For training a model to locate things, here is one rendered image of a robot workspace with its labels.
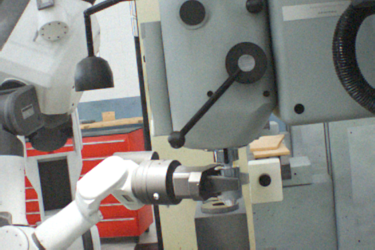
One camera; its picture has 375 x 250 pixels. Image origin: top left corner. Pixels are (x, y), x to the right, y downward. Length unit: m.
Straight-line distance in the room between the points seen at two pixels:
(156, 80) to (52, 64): 0.33
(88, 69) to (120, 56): 9.15
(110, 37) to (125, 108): 1.15
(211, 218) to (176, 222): 1.53
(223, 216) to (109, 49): 8.94
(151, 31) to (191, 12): 0.12
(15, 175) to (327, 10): 0.71
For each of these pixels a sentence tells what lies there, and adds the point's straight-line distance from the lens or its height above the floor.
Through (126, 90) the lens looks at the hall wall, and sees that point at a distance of 10.32.
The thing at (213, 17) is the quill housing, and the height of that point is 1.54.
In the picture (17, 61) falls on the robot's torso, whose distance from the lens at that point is 1.46.
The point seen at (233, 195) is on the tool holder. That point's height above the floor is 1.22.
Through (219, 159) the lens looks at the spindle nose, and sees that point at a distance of 1.20.
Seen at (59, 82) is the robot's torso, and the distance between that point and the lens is 1.45.
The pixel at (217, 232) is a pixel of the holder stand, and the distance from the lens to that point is 1.50.
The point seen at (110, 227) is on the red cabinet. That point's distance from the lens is 5.94.
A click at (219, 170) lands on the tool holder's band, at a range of 1.21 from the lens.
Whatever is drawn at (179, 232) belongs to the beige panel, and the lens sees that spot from 3.03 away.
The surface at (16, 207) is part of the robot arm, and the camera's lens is 1.37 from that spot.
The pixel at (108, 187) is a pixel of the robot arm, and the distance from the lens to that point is 1.28.
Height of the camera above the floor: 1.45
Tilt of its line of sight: 3 degrees down
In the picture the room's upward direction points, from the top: 6 degrees counter-clockwise
